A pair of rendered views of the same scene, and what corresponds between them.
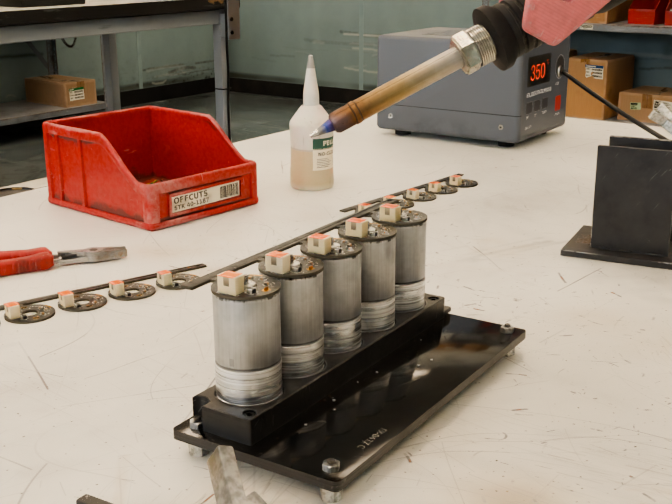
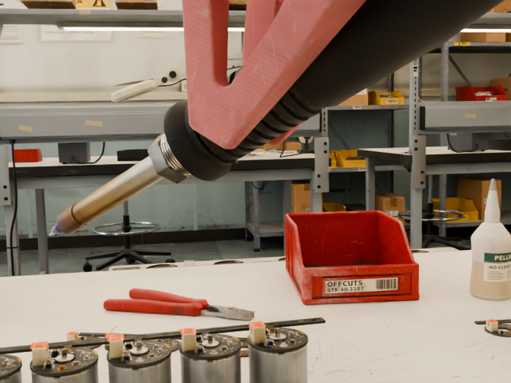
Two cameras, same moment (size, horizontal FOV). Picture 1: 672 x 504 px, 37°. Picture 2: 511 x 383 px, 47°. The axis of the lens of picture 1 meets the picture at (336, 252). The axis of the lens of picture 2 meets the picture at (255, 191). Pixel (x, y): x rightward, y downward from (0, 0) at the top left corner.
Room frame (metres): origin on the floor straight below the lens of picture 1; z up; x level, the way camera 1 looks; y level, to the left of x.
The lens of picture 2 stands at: (0.26, -0.19, 0.90)
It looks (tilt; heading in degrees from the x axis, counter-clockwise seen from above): 6 degrees down; 45
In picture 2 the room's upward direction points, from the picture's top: 1 degrees counter-clockwise
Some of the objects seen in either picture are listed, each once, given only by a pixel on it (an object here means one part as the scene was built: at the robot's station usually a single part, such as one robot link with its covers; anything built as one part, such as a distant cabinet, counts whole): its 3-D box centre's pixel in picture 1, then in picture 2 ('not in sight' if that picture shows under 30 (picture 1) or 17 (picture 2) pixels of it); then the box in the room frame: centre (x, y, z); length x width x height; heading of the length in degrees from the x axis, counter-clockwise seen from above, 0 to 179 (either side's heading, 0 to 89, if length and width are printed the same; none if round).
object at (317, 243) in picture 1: (320, 243); (119, 346); (0.38, 0.01, 0.82); 0.01 x 0.01 x 0.01; 57
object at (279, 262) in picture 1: (279, 262); (42, 352); (0.35, 0.02, 0.82); 0.01 x 0.01 x 0.01; 57
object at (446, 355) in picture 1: (368, 385); not in sight; (0.37, -0.01, 0.76); 0.16 x 0.07 x 0.01; 147
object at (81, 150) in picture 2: not in sight; (74, 151); (1.52, 2.14, 0.80); 0.15 x 0.12 x 0.10; 55
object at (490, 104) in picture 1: (473, 84); not in sight; (0.97, -0.13, 0.80); 0.15 x 0.12 x 0.10; 56
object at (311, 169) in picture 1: (311, 121); (491, 237); (0.75, 0.02, 0.80); 0.03 x 0.03 x 0.10
